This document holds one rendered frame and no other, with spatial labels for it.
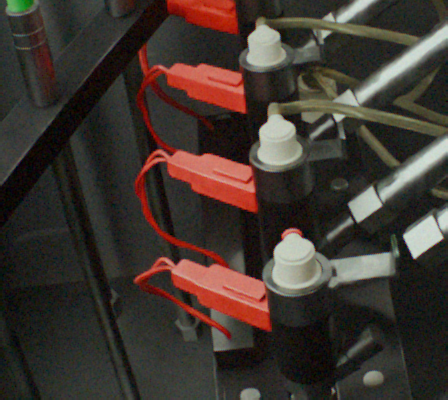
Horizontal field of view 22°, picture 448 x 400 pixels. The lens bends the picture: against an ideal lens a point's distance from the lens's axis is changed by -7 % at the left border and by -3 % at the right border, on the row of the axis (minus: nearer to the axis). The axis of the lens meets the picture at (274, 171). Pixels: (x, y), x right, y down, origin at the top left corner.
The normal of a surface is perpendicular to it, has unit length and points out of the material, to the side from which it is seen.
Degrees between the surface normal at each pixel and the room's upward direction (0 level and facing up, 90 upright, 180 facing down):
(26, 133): 0
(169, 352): 0
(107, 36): 0
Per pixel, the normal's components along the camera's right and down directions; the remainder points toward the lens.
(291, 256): -0.11, -0.77
